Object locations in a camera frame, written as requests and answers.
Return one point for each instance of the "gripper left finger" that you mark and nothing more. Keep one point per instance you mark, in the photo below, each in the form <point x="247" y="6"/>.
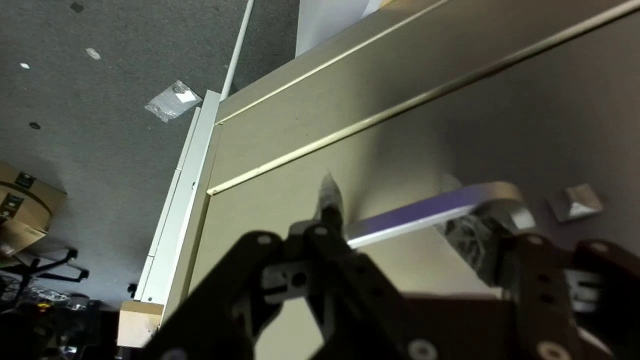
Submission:
<point x="240" y="295"/>

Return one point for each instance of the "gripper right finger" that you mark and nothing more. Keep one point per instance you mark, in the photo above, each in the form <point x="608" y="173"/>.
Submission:
<point x="540" y="280"/>

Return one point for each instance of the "beige file cabinet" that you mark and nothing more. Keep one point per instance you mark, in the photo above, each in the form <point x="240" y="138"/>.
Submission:
<point x="310" y="130"/>

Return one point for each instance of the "plain beige drawer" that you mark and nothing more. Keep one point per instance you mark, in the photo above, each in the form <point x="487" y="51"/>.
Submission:
<point x="380" y="85"/>

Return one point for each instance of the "wooden block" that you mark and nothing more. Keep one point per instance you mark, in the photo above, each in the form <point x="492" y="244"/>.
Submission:
<point x="137" y="325"/>

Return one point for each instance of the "black office chair base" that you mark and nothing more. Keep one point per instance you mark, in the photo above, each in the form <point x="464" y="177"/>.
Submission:
<point x="45" y="270"/>

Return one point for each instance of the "clear plastic wrapper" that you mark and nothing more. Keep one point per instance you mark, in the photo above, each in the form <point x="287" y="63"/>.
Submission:
<point x="172" y="100"/>

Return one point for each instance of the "cardboard box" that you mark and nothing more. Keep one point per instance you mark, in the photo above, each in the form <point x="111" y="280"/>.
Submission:
<point x="25" y="205"/>

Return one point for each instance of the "white pole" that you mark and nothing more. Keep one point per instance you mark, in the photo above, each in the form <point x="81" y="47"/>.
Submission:
<point x="239" y="45"/>

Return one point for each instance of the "white board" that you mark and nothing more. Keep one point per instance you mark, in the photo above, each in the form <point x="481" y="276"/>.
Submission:
<point x="325" y="20"/>

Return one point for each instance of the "white trim rail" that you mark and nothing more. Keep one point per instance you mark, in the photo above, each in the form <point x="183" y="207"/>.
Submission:
<point x="185" y="190"/>

